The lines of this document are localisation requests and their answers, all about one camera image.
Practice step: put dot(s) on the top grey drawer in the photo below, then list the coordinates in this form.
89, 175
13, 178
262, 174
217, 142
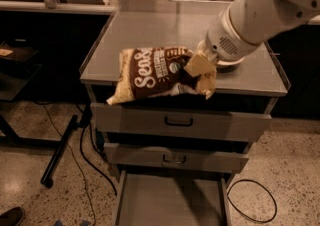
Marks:
229, 126

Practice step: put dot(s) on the dark side table left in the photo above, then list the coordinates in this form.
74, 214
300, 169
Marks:
15, 72

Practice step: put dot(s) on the middle grey drawer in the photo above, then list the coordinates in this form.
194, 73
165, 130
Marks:
223, 162

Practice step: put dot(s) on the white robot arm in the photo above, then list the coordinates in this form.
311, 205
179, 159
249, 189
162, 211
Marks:
243, 26

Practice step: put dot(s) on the bottom grey open drawer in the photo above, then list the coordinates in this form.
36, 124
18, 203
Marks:
168, 197

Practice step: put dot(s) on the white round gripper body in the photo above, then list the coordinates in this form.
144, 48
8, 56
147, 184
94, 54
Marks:
222, 46

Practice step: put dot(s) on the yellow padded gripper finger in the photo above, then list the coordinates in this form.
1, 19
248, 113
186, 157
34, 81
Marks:
199, 64

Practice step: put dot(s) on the dark shoe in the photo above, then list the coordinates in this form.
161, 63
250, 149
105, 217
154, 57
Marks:
12, 217

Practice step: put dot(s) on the white paper bowl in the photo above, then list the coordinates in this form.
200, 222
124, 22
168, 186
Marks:
228, 64

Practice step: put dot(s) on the brown and yellow chip bag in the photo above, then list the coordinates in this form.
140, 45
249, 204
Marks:
158, 71

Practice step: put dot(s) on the black stand leg with wheel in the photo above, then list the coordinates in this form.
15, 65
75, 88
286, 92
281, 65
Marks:
46, 179

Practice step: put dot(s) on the grey metal drawer cabinet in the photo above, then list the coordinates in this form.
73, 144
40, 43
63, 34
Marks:
252, 87

